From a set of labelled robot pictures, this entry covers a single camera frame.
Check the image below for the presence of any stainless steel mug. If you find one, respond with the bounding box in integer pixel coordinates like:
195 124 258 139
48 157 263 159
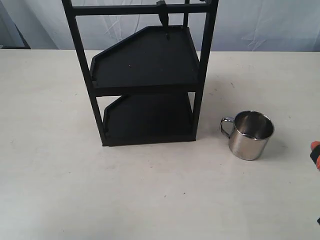
219 110 275 161

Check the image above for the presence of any black two-tier metal rack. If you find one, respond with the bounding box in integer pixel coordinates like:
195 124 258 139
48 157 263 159
62 0 219 147

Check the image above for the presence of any grey backdrop curtain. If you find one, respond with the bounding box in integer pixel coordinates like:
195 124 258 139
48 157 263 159
0 0 320 52

